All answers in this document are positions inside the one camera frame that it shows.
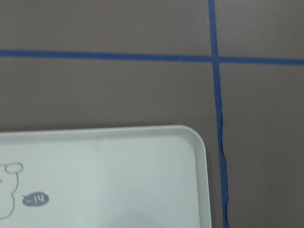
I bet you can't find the cream plastic tray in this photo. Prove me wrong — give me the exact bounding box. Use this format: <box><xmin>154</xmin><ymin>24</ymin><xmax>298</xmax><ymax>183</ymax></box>
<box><xmin>0</xmin><ymin>125</ymin><xmax>212</xmax><ymax>228</ymax></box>

